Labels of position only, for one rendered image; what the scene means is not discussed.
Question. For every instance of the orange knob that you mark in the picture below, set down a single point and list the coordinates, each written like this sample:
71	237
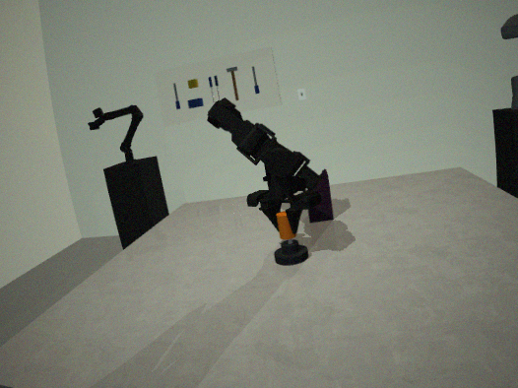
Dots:
284	226

